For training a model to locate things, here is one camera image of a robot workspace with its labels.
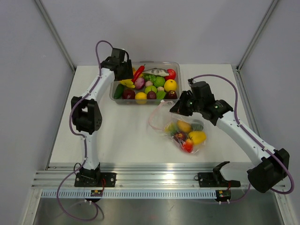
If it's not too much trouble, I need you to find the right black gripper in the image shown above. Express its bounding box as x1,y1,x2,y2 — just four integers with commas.
170,90,203,116

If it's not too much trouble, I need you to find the yellow toy banana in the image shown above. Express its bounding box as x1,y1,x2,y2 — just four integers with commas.
120,79,135,89

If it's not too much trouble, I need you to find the dark green toy avocado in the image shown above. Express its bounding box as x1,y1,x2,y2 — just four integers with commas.
191,120,204,131

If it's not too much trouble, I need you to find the clear zip top bag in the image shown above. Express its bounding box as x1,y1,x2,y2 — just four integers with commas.
148,100,207,154

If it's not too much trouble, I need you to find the yellow toy bell pepper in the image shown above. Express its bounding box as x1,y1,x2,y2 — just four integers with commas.
188,131,207,145

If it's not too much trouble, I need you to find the dark red toy apple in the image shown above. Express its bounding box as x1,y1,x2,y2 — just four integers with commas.
165,90,178,100
173,132,188,143

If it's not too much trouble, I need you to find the red toy pear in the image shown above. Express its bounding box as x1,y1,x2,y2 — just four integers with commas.
182,139,194,153

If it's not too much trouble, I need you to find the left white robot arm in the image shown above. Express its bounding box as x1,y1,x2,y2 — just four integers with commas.
69,48,133,187

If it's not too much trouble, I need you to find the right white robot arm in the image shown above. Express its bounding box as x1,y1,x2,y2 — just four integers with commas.
170,81,292,193

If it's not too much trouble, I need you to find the clear plastic food container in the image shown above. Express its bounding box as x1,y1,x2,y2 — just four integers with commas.
110,62,182,105

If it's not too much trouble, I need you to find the red toy chili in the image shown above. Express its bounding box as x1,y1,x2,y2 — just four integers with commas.
132,65,145,83

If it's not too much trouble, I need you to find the purple toy onion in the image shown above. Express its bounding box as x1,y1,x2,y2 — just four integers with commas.
134,77,145,90

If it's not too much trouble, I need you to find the green toy cucumber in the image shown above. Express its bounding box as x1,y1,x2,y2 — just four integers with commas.
113,84,124,99

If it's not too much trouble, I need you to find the orange toy citrus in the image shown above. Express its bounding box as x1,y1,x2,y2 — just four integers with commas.
164,79,177,92

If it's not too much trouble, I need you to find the red toy tomato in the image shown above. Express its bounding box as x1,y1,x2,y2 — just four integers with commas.
165,68,176,81

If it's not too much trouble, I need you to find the grey toy fish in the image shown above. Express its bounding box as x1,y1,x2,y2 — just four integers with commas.
143,68,169,77

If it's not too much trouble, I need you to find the yellow toy lemon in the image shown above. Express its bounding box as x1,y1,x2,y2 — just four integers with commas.
135,92,147,105

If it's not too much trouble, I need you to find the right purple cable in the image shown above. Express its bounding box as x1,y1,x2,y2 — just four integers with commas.
187,74,295,204

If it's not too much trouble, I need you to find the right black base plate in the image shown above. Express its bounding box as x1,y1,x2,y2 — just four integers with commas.
194,172,241,188

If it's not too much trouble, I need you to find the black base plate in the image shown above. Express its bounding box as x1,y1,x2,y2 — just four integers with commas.
194,172,241,188
74,172,117,188

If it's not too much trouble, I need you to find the aluminium mounting rail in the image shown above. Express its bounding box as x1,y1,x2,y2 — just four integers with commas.
31,163,286,190

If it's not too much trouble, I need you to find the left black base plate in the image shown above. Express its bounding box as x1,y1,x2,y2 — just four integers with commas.
74,172,117,188

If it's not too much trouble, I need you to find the white slotted cable duct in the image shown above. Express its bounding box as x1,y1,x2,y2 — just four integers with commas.
41,189,217,199

